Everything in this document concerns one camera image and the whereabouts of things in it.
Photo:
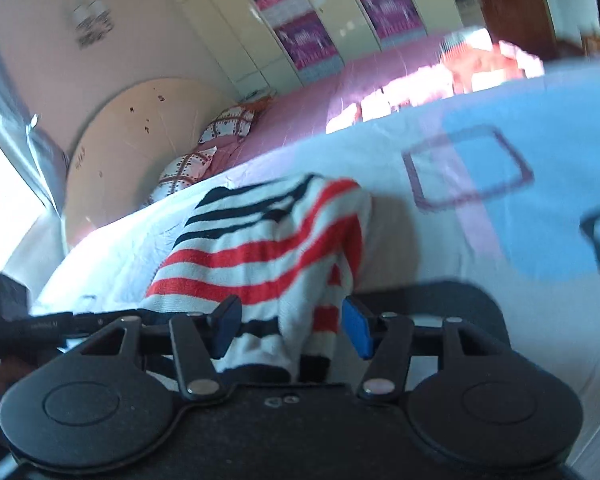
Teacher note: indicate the patterned white orange pillow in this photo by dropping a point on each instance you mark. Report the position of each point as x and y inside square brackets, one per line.
[227, 125]
[185, 172]

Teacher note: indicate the brown wooden door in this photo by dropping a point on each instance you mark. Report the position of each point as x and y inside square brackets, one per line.
[510, 0]

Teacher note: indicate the grey curtain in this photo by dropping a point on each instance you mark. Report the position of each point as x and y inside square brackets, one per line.
[25, 150]

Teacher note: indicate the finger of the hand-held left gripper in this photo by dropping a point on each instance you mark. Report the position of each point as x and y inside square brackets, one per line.
[80, 322]

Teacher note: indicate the beige rounded headboard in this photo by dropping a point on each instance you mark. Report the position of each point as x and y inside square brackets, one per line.
[140, 145]

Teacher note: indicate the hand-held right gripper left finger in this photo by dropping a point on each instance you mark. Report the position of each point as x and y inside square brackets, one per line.
[229, 327]

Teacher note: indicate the dark wall sticker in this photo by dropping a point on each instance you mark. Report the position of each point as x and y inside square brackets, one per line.
[94, 25]

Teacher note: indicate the cream glossy wardrobe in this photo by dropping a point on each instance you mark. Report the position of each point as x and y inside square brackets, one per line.
[220, 15]

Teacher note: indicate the striped white knit sweater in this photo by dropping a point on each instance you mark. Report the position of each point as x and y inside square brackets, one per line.
[260, 240]

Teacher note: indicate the pink bedsheet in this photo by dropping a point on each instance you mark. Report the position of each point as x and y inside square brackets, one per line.
[305, 110]

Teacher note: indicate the pile of orange white clothes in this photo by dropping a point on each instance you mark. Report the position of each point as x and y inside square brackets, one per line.
[480, 62]

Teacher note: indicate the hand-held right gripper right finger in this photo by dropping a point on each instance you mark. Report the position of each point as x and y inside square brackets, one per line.
[356, 325]

